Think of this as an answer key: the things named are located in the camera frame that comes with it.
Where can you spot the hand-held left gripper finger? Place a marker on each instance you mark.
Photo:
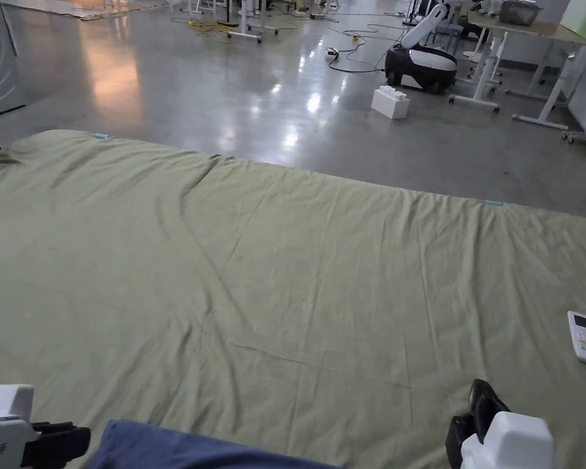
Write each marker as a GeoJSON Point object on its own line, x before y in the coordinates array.
{"type": "Point", "coordinates": [53, 426]}
{"type": "Point", "coordinates": [61, 444]}

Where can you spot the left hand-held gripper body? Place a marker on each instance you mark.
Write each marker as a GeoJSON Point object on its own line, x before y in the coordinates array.
{"type": "Point", "coordinates": [2, 425]}

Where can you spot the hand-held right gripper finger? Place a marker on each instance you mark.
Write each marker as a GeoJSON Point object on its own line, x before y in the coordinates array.
{"type": "Point", "coordinates": [486, 400]}

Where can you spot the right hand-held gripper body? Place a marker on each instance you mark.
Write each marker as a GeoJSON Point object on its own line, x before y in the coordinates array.
{"type": "Point", "coordinates": [510, 442]}

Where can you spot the dark blue shirt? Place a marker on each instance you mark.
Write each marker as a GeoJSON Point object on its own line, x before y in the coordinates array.
{"type": "Point", "coordinates": [176, 447]}

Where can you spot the white remote control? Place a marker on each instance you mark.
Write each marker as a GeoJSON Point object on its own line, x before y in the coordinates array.
{"type": "Point", "coordinates": [585, 337]}

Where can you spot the blue tape piece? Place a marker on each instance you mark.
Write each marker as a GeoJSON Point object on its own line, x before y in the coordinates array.
{"type": "Point", "coordinates": [101, 136]}
{"type": "Point", "coordinates": [493, 202]}

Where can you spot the bed with pale green sheet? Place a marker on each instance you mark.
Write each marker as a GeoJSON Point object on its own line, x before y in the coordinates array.
{"type": "Point", "coordinates": [283, 273]}

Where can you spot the white studded block box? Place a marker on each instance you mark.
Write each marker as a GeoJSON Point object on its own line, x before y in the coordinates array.
{"type": "Point", "coordinates": [389, 101]}

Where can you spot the black and white wheeled robot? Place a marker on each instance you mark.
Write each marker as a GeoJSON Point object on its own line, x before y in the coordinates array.
{"type": "Point", "coordinates": [422, 63]}

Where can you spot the grey white cabinet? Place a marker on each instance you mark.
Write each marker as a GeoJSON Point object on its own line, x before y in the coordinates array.
{"type": "Point", "coordinates": [0, 53]}

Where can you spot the white power strip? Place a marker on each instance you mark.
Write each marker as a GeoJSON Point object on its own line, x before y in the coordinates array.
{"type": "Point", "coordinates": [332, 53]}

